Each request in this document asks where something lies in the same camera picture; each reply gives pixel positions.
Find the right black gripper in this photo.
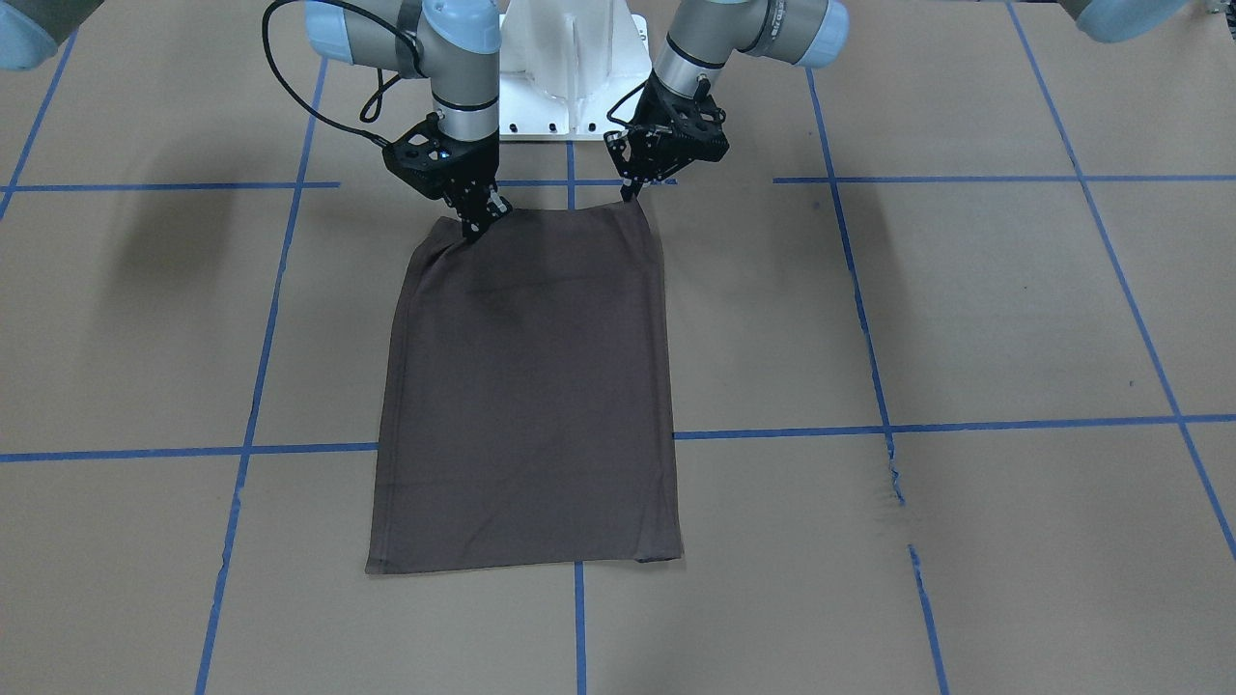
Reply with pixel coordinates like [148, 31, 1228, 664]
[382, 113, 513, 242]

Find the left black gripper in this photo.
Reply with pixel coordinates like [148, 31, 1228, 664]
[604, 73, 729, 203]

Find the dark brown t-shirt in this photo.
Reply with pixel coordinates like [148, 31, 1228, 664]
[365, 202, 684, 575]

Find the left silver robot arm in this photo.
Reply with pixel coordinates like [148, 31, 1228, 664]
[604, 1, 852, 202]

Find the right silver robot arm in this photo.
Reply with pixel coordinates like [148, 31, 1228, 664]
[304, 1, 510, 242]

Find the brown paper table cover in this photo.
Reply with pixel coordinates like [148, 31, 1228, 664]
[0, 0, 1236, 695]

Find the black braided cable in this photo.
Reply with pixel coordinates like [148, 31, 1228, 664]
[606, 79, 648, 136]
[261, 0, 426, 151]

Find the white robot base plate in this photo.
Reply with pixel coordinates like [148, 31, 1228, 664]
[499, 1, 653, 142]

